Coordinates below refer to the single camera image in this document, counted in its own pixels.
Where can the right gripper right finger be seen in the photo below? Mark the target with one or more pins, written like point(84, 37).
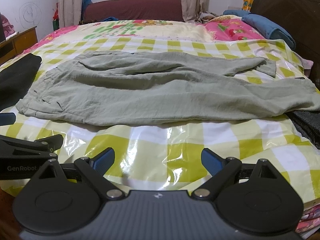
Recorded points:
point(224, 172)

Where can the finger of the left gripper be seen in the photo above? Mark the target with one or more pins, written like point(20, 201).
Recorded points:
point(7, 119)
point(48, 144)

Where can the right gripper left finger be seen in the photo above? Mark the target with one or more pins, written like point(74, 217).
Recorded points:
point(92, 171)

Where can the grey-green pants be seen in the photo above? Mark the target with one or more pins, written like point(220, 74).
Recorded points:
point(106, 88)

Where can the black folded garment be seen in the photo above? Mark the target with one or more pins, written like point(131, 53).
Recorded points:
point(17, 79)

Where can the wooden side cabinet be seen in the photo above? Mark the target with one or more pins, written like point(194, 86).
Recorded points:
point(17, 44)

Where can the magenta cloth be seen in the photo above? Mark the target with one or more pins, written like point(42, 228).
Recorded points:
point(8, 28)

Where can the dark striped garment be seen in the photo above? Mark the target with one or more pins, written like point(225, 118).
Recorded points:
point(307, 124)

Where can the left beige curtain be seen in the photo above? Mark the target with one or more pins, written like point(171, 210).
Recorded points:
point(69, 12)

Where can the floral pink bedsheet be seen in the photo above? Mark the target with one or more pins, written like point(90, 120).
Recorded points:
point(222, 28)

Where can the blue folded blanket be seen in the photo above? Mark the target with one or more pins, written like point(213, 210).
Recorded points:
point(266, 27)

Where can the maroon sofa bench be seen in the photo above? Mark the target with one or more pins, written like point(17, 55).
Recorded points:
point(135, 10)

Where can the dark wooden headboard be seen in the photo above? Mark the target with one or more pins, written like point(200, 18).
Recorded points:
point(301, 19)

